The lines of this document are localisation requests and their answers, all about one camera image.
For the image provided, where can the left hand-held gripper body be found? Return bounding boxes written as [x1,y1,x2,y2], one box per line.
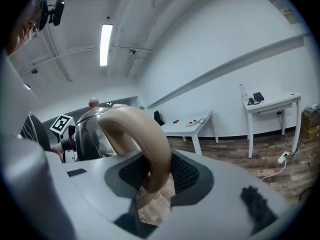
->
[49,114,77,164]

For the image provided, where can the long ceiling light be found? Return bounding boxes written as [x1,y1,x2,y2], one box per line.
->
[99,23,114,67]

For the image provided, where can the white power strip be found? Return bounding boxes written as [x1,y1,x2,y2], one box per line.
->
[277,151,291,164]

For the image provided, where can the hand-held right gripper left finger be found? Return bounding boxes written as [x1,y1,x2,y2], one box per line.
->
[44,150,161,240]

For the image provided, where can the black head-mounted camera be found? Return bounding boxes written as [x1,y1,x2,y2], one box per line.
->
[33,0,65,32]

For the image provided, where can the person's head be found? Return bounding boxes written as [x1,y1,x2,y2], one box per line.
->
[4,0,48,57]

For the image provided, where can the wall poster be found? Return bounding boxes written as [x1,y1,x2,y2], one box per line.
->
[269,0,303,25]

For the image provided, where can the person's black printed T-shirt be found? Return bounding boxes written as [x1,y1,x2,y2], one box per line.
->
[21,112,52,152]

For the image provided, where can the person's left forearm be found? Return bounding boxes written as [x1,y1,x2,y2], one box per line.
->
[50,142,65,163]

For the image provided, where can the brown cardboard box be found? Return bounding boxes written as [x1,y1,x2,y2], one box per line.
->
[300,104,320,141]

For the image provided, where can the black desk phone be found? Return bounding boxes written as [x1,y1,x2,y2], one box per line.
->
[247,91,266,106]

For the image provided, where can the stainless steel kettle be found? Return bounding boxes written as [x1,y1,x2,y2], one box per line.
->
[74,97,173,211]

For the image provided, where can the white floor cable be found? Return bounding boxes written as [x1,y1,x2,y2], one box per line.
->
[260,131,297,182]

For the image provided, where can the large white table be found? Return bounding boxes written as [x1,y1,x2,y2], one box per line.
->
[159,109,220,156]

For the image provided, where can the grey wall trunking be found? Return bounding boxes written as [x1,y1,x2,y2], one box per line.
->
[147,33,310,110]

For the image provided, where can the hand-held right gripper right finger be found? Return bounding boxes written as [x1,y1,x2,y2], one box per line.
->
[149,150,300,240]

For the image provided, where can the white side table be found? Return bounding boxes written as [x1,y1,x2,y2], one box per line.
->
[241,90,303,159]

